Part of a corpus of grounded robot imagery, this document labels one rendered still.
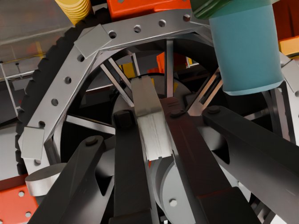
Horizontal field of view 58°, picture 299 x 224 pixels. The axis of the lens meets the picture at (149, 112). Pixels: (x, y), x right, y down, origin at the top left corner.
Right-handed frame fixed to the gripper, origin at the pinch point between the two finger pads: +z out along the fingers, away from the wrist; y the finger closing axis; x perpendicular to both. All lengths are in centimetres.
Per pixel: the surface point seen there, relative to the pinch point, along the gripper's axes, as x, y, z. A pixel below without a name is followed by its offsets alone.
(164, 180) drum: -15.4, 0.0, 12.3
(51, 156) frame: -17.1, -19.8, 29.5
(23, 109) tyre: -8.6, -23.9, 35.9
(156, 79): -21, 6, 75
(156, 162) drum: -15.7, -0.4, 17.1
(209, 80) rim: -13.6, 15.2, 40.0
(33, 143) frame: -12.1, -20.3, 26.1
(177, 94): -28, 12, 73
